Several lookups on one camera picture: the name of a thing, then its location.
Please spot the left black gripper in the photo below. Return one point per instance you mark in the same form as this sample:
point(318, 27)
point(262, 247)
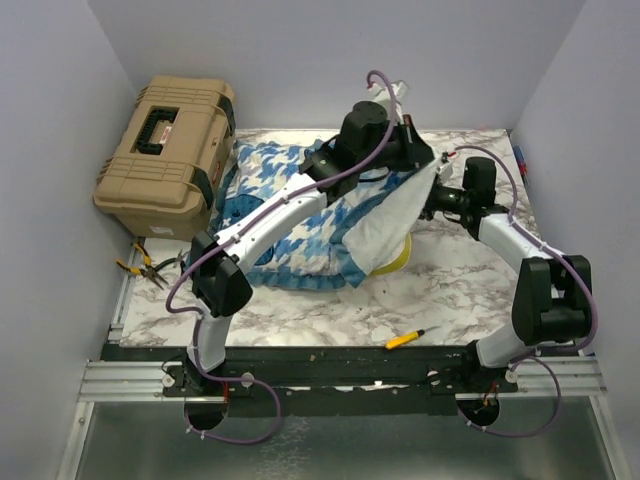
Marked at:
point(414, 151)

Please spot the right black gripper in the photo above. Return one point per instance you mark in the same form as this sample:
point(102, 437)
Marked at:
point(427, 211)

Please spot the cream yellow-edged pillow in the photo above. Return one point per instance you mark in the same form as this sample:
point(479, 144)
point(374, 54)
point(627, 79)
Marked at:
point(398, 260)

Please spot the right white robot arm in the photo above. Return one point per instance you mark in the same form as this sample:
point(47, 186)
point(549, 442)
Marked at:
point(552, 304)

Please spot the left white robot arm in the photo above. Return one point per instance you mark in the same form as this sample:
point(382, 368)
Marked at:
point(220, 263)

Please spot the blue red marker pen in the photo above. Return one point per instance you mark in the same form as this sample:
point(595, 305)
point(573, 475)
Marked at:
point(522, 165)

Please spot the tan plastic toolbox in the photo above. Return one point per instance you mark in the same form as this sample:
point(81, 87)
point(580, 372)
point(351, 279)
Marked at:
point(162, 179)

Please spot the yellow handled screwdriver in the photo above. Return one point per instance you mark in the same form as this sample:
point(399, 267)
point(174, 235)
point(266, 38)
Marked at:
point(407, 338)

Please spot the aluminium extrusion frame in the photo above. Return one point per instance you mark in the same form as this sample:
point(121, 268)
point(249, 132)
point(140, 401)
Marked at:
point(558, 420)

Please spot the black handled small pliers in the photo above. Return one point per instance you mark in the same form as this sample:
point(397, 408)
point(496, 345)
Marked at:
point(174, 262)

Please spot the yellow handled pliers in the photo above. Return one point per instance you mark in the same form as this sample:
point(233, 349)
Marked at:
point(147, 269)

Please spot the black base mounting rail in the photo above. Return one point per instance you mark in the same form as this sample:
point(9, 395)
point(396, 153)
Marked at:
point(316, 381)

